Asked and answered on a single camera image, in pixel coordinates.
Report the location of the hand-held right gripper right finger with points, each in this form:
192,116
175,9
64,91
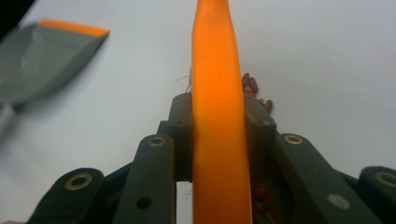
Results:
260,133

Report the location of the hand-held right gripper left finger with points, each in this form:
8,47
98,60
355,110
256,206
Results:
183,137

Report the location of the orange and grey hand brush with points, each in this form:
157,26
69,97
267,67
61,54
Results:
218,109

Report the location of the grey dustpan with orange lip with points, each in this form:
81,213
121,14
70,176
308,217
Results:
46,59

